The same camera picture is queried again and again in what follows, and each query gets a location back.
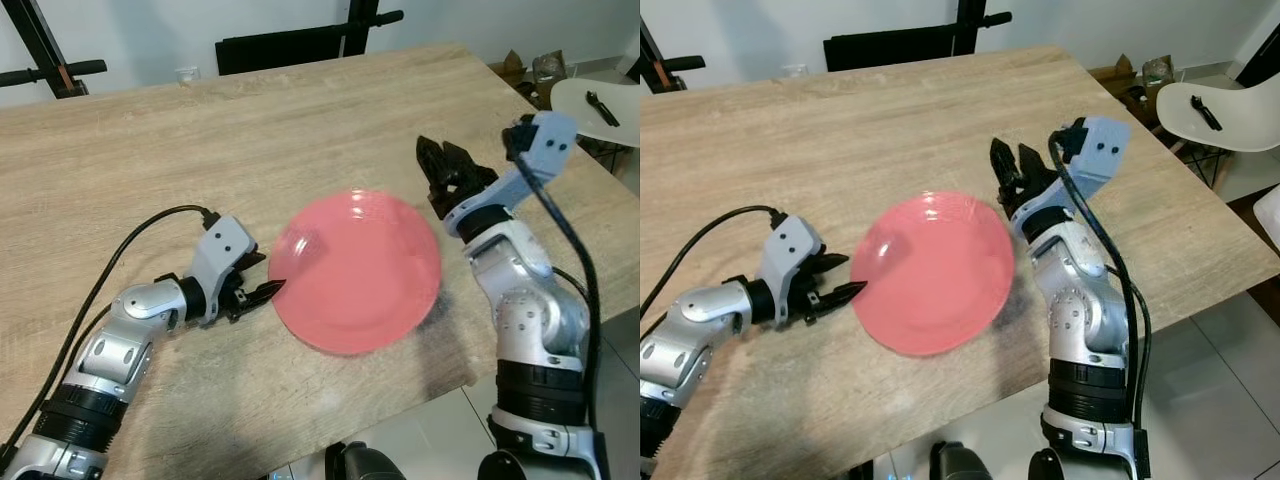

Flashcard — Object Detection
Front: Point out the black robot left leg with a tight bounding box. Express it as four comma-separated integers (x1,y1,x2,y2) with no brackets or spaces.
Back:
929,440,994,480
324,440,407,480

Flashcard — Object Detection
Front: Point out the black slanted frame with bar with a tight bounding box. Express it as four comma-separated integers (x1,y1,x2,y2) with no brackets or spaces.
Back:
0,0,108,100
640,20,707,97

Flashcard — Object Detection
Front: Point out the pink round plate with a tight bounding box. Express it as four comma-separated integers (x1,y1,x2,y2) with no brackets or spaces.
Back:
268,190,442,356
851,192,1018,358

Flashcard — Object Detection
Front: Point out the black upright stand with handle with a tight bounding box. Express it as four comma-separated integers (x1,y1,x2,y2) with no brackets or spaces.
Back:
343,0,406,58
953,0,1014,57

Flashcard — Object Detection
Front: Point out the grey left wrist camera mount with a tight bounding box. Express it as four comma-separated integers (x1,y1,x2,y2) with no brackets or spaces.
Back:
189,215,257,322
764,215,827,323

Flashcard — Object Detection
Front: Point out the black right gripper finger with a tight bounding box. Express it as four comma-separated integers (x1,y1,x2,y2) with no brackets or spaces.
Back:
416,135,448,189
989,137,1019,191
442,142,485,185
1015,143,1053,187

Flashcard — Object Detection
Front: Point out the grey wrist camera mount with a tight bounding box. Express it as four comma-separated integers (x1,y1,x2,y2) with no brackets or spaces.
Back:
1012,116,1132,238
445,111,580,238
189,215,257,322
764,215,827,323

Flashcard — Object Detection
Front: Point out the black padded bench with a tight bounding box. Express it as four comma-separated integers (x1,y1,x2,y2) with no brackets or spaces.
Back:
823,27,963,72
215,23,353,77

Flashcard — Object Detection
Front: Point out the white plastic chair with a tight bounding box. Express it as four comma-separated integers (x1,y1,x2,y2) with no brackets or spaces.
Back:
1156,79,1280,193
549,76,641,177

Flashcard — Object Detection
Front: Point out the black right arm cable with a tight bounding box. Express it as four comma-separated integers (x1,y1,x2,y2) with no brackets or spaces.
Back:
502,120,607,480
1047,130,1153,479

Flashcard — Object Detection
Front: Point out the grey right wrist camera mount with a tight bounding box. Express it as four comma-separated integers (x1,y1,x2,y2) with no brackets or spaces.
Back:
1012,116,1132,238
445,111,580,238

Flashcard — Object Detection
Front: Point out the black plastic utensil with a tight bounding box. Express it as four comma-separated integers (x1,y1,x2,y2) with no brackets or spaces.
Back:
1189,96,1224,133
585,91,622,128

